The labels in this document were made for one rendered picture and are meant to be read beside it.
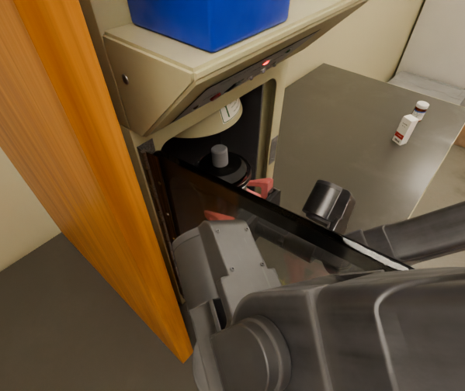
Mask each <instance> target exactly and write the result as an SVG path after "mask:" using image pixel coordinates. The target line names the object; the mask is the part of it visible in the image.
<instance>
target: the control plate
mask: <svg viewBox="0 0 465 391"><path fill-rule="evenodd" d="M318 31H320V30H318ZM318 31H316V32H314V33H312V34H310V35H309V36H306V37H304V38H303V39H301V40H298V41H297V42H295V43H293V44H291V45H289V46H288V47H285V48H283V49H282V50H279V51H277V52H275V53H274V54H272V55H270V56H268V57H266V58H264V59H262V60H260V61H258V62H257V63H255V64H253V65H251V66H249V67H247V68H245V69H243V70H241V71H239V72H238V73H236V74H233V75H232V76H230V77H228V78H225V79H224V80H222V81H220V82H218V83H216V84H215V85H212V86H210V87H209V88H207V89H206V90H205V91H204V92H203V93H202V94H201V95H199V96H198V97H197V98H196V99H195V100H194V101H193V102H192V103H191V104H190V105H189V106H188V107H187V108H186V109H185V110H184V111H183V112H182V113H181V114H179V115H178V116H177V117H176V118H175V119H174V120H173V121H172V122H171V123H174V122H175V121H176V120H178V119H181V118H182V117H183V116H186V115H188V114H189V113H191V112H193V111H195V110H196V109H193V110H192V108H193V107H195V106H197V105H199V104H200V105H199V106H198V108H200V107H202V106H204V105H206V104H207V103H208V102H211V101H210V99H211V98H212V97H213V96H215V95H216V94H217V93H219V92H220V93H221V95H223V94H225V93H226V91H227V90H228V89H229V88H230V87H231V86H232V85H233V84H235V83H236V82H238V81H240V80H242V79H244V80H243V81H242V83H240V84H239V85H241V84H243V83H245V82H246V81H248V80H250V79H247V78H248V77H249V76H251V75H252V74H253V76H252V77H255V76H257V75H259V74H261V73H262V72H260V71H261V70H262V69H263V68H265V69H264V71H266V70H268V69H270V68H271V67H273V66H270V65H271V64H273V63H275V62H276V64H278V63H279V62H280V61H281V60H282V59H283V58H285V57H286V56H287V55H289V54H290V53H292V52H293V51H294V50H295V49H297V48H298V47H299V46H300V45H301V44H303V43H304V42H306V41H307V40H308V39H310V38H311V37H312V36H313V35H314V34H315V33H317V32H318ZM290 48H292V49H291V50H290V52H288V53H286V54H284V53H285V52H286V51H287V50H289V49H290ZM267 60H270V61H269V63H268V64H266V65H262V64H264V63H265V62H266V61H267ZM239 85H238V86H239ZM198 108H197V109H198Z"/></svg>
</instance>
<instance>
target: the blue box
mask: <svg viewBox="0 0 465 391"><path fill-rule="evenodd" d="M127 2H128V6H129V10H130V16H131V20H132V22H133V24H135V25H137V26H140V27H143V28H145V29H149V30H151V31H153V32H156V33H160V34H161V35H164V36H167V37H170V38H172V39H175V40H178V41H181V42H183V43H187V44H189V45H191V46H194V47H197V48H200V49H202V50H205V51H208V52H211V53H215V52H217V51H219V50H222V49H224V48H225V47H229V46H230V45H232V44H235V43H237V42H239V41H242V40H244V39H247V38H249V37H250V36H254V35H255V34H257V33H260V32H262V31H264V30H266V29H269V28H271V27H274V26H276V25H278V24H280V23H282V22H285V21H286V20H287V18H288V14H289V7H290V0H127Z"/></svg>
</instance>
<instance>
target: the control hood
mask: <svg viewBox="0 0 465 391"><path fill-rule="evenodd" d="M368 1H369V0H290V7H289V14H288V18H287V20H286V21H285V22H282V23H280V24H278V25H276V26H274V27H271V28H269V29H266V30H264V31H262V32H260V33H257V34H255V35H254V36H250V37H249V38H247V39H244V40H242V41H239V42H237V43H235V44H232V45H230V46H229V47H225V48H224V49H222V50H219V51H217V52H215V53H211V52H208V51H205V50H202V49H200V48H197V47H194V46H191V45H189V44H187V43H183V42H181V41H178V40H175V39H172V38H170V37H167V36H164V35H161V34H160V33H156V32H153V31H151V30H149V29H145V28H143V27H140V26H137V25H135V24H133V23H129V24H126V25H124V26H119V27H116V28H113V29H109V30H106V31H104V32H105V34H103V35H104V36H102V38H103V40H104V44H105V46H106V51H107V54H108V56H109V61H110V63H111V67H112V69H113V74H114V77H115V80H116V84H117V88H118V90H119V93H120V98H121V100H122V103H123V107H124V111H125V113H126V116H127V121H128V123H129V127H130V129H131V130H132V131H134V132H135V133H137V134H139V135H140V136H142V137H148V136H150V135H152V134H153V133H155V132H157V131H159V130H160V129H162V128H164V127H166V126H167V125H169V124H171V122H172V121H173V120H174V119H175V118H176V117H177V116H178V115H179V114H181V113H182V112H183V111H184V110H185V109H186V108H187V107H188V106H189V105H190V104H191V103H192V102H193V101H194V100H195V99H196V98H197V97H198V96H199V95H201V94H202V93H203V92H204V91H205V90H206V89H207V88H209V87H210V86H212V85H215V84H216V83H218V82H220V81H222V80H224V79H225V78H228V77H230V76H232V75H233V74H236V73H238V72H239V71H241V70H243V69H245V68H247V67H249V66H251V65H253V64H255V63H257V62H258V61H260V60H262V59H264V58H266V57H268V56H270V55H272V54H274V53H275V52H277V51H279V50H282V49H283V48H285V47H288V46H289V45H291V44H293V43H295V42H297V41H298V40H301V39H303V38H304V37H306V36H309V35H310V34H312V33H314V32H316V31H318V30H320V31H318V32H317V33H315V34H314V35H313V36H312V37H311V38H310V39H308V40H307V41H306V42H304V43H303V44H301V45H300V46H299V47H298V48H297V49H295V50H294V51H293V52H292V53H290V54H289V55H287V56H286V57H285V58H283V59H282V60H281V61H280V62H282V61H284V60H285V59H287V58H289V57H291V56H293V55H294V54H297V53H298V52H300V51H302V50H304V49H305V48H306V47H308V46H309V45H311V44H312V43H313V42H314V41H315V40H317V39H318V38H320V37H321V36H323V35H324V34H325V33H326V32H327V31H329V30H330V29H332V28H333V27H334V26H336V25H337V24H339V23H340V22H341V21H342V20H343V19H345V18H346V17H348V16H349V15H351V14H352V13H353V12H354V11H356V10H357V9H358V8H360V7H361V6H362V5H364V4H365V3H367V2H368ZM280 62H279V63H280Z"/></svg>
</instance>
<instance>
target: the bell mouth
mask: <svg viewBox="0 0 465 391"><path fill-rule="evenodd" d="M241 114H242V104H241V101H240V99H239V98H238V99H236V100H234V101H233V102H231V103H230V104H228V105H226V106H225V107H223V108H222V109H219V110H217V111H216V112H214V113H213V114H211V115H209V116H208V117H206V118H205V119H202V120H201V121H199V122H198V123H196V124H194V125H192V126H191V127H189V128H188V129H186V130H184V131H182V132H181V133H179V134H177V135H176V136H174V137H178V138H198V137H208V136H211V135H214V134H216V133H220V132H222V131H224V130H226V129H228V128H229V127H231V126H233V125H234V124H235V123H236V122H237V121H238V120H239V118H240V117H241Z"/></svg>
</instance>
